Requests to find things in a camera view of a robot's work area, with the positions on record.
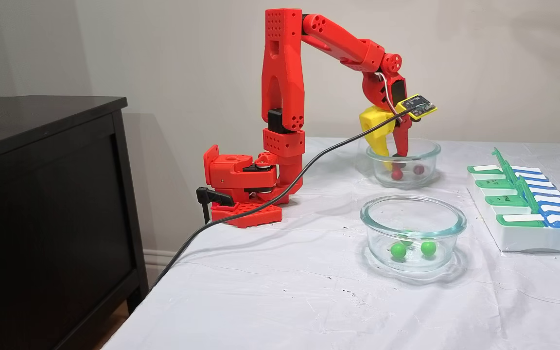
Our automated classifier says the weekly pill organizer box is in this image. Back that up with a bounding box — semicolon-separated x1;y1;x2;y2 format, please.
466;147;560;256

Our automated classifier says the glass bowl with red balls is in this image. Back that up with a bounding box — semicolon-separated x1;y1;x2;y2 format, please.
366;138;442;189

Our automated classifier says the glass bowl with green balls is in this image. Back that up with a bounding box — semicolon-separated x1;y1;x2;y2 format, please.
360;195;468;273

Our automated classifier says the black table clamp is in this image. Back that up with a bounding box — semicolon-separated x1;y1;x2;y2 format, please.
196;187;235;225

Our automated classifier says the white table cover sheet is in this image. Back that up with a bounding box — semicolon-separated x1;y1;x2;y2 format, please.
103;137;560;350

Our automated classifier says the black wooden cabinet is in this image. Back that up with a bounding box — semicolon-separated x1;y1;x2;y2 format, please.
0;95;149;350

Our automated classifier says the white red servo wire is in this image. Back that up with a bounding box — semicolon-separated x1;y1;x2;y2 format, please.
376;72;403;122

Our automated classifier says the black camera cable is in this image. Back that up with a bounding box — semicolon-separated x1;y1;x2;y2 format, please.
150;109;414;291

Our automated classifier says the yellow camera board mount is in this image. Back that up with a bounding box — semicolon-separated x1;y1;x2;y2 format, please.
397;94;438;121

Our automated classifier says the white wall baseboard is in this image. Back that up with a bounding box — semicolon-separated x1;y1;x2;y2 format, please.
143;249;179;283

